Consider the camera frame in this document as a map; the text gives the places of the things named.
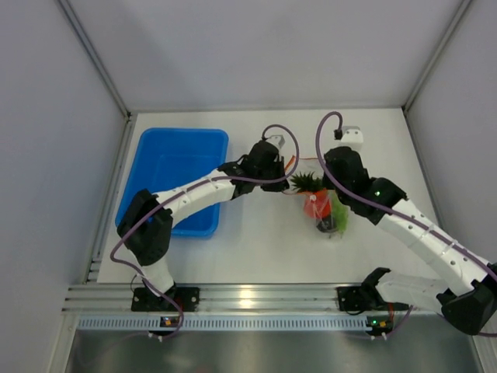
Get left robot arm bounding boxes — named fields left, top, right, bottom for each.
left=117, top=135, right=289, bottom=311

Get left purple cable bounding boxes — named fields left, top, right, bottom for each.
left=110, top=124, right=300, bottom=339

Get clear zip top bag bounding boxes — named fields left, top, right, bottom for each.
left=283, top=155, right=349, bottom=238

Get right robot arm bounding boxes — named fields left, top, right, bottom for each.
left=321, top=146, right=496, bottom=336

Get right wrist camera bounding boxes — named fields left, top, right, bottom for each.
left=334, top=126, right=364, bottom=152

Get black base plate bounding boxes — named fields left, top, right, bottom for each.
left=336, top=285, right=388, bottom=313
left=130, top=287, right=200, bottom=312

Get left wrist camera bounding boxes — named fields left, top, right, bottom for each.
left=266, top=134, right=285, bottom=152

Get fake green grapes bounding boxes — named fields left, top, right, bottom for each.
left=331, top=192, right=349, bottom=235

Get slotted cable duct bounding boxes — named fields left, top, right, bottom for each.
left=78, top=315, right=372, bottom=332

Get blue plastic bin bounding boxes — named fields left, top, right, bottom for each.
left=115, top=127, right=229, bottom=225

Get purple cable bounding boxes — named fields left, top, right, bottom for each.
left=110, top=124, right=300, bottom=339
left=315, top=111, right=497, bottom=337

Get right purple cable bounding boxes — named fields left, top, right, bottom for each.
left=315, top=111, right=497, bottom=337

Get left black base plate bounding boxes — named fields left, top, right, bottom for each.
left=130, top=287, right=200, bottom=312

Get aluminium mounting rail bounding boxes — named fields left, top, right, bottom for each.
left=62, top=284, right=348, bottom=314

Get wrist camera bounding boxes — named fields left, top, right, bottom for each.
left=334, top=126, right=364, bottom=152
left=266, top=134, right=285, bottom=152

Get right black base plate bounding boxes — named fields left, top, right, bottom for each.
left=336, top=285, right=388, bottom=313

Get fake red chili pepper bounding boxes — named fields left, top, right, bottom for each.
left=304, top=189, right=332, bottom=220

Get fake dark eggplant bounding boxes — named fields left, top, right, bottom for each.
left=316, top=215, right=338, bottom=234

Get fake pineapple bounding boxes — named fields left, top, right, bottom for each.
left=290, top=172, right=324, bottom=193

